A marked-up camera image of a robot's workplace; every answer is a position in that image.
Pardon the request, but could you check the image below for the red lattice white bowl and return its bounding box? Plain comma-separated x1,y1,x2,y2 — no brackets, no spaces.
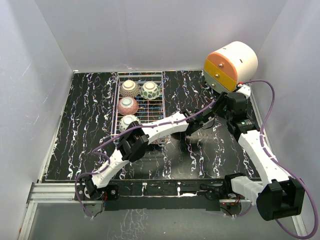
150,137,167,146

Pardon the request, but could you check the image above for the green spotted white bowl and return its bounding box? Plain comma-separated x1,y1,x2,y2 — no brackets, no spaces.
140,81,161,100

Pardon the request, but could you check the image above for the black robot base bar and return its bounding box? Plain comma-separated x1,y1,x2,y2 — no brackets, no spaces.
74,177,251,215

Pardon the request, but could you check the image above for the black dotted white bowl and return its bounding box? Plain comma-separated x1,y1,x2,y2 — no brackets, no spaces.
118,114,141,133

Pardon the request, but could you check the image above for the round pastel drawer cabinet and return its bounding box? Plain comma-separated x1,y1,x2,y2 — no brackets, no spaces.
203,41,258,94

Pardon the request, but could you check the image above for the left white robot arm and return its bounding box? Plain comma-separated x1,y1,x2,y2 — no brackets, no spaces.
78,105,215,200

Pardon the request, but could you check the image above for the brown patterned bowl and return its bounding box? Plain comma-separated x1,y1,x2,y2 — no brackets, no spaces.
120,80,140,98

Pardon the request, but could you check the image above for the white wire dish rack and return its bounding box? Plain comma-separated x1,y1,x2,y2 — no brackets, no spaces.
110,71,166,137

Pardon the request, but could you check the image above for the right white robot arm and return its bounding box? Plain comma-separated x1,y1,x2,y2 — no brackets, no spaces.
212,92,305,221

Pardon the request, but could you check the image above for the pink patterned bowl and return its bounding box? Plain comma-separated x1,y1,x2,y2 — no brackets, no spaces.
117,97,139,116

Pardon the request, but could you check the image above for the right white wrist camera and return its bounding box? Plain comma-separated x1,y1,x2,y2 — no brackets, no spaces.
236,84,251,99

